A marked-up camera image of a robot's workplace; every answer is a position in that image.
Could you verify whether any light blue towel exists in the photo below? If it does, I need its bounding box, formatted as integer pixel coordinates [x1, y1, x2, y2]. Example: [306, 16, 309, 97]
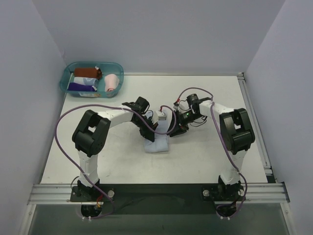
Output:
[144, 111, 169, 153]

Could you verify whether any pink striped towel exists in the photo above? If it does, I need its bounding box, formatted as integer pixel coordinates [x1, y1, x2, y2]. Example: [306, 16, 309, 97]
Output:
[104, 74, 120, 92]

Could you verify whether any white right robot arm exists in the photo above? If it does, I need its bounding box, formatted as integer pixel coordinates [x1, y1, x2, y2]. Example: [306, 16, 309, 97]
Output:
[169, 94, 255, 201]

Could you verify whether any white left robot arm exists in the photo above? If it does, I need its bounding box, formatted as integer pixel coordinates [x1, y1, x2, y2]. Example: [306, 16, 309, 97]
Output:
[72, 97, 158, 202]

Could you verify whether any white blue rolled towel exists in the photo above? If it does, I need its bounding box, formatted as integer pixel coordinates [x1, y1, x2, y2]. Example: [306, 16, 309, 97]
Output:
[73, 77, 99, 87]

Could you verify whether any brown rolled towel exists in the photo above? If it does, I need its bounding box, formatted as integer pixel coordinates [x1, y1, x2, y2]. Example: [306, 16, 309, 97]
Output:
[74, 67, 102, 80]

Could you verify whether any purple rolled towel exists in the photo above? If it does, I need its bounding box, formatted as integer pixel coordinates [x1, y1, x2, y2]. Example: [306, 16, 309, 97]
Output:
[67, 82, 97, 92]

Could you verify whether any teal plastic bin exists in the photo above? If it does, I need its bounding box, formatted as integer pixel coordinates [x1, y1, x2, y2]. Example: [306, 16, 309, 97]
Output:
[59, 62, 124, 98]

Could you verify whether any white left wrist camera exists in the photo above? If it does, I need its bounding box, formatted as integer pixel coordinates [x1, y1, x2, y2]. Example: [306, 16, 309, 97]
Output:
[152, 111, 167, 122]

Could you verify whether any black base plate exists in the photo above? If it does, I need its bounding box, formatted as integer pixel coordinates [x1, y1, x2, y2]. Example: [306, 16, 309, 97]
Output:
[70, 183, 245, 216]

